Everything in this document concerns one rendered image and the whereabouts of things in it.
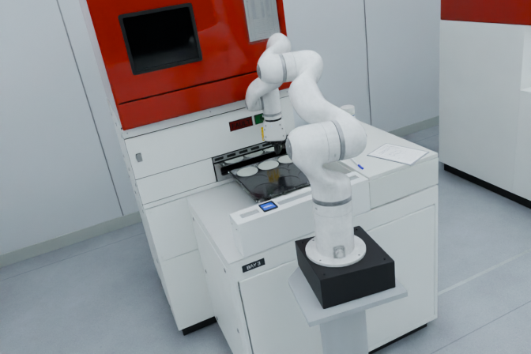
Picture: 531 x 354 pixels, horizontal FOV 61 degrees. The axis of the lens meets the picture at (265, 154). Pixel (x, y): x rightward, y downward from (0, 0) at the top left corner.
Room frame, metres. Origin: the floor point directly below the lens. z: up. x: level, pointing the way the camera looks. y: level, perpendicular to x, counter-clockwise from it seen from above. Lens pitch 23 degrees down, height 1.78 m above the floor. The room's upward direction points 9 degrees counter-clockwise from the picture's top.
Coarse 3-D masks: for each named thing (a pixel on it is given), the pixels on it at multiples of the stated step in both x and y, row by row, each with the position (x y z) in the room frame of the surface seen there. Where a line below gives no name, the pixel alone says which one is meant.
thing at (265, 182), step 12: (276, 156) 2.06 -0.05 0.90; (240, 168) 1.98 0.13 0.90; (276, 168) 1.92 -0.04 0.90; (288, 168) 1.90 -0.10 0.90; (240, 180) 1.85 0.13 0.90; (252, 180) 1.83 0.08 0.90; (264, 180) 1.81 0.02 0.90; (276, 180) 1.79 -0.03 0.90; (288, 180) 1.78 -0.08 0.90; (300, 180) 1.76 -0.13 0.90; (252, 192) 1.72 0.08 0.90; (264, 192) 1.70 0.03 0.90; (276, 192) 1.68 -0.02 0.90
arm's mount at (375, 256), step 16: (304, 240) 1.28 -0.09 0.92; (368, 240) 1.23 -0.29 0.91; (304, 256) 1.18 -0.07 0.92; (368, 256) 1.14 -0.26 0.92; (384, 256) 1.13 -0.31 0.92; (304, 272) 1.21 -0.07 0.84; (320, 272) 1.09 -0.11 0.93; (336, 272) 1.08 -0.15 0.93; (352, 272) 1.07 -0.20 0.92; (368, 272) 1.08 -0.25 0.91; (384, 272) 1.09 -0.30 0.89; (320, 288) 1.06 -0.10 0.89; (336, 288) 1.06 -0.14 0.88; (352, 288) 1.07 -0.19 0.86; (368, 288) 1.08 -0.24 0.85; (384, 288) 1.09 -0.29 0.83; (336, 304) 1.06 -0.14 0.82
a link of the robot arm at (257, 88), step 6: (258, 78) 1.87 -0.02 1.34; (252, 84) 1.88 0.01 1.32; (258, 84) 1.85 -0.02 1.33; (264, 84) 1.83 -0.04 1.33; (270, 84) 1.81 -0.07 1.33; (276, 84) 1.81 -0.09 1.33; (252, 90) 1.86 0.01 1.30; (258, 90) 1.84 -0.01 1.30; (264, 90) 1.83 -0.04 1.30; (270, 90) 1.83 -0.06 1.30; (246, 96) 1.90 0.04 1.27; (252, 96) 1.86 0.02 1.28; (258, 96) 1.84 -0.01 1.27; (246, 102) 1.92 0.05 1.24; (252, 102) 1.87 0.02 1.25; (258, 102) 1.91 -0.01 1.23; (252, 108) 1.90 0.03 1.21; (258, 108) 1.91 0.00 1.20
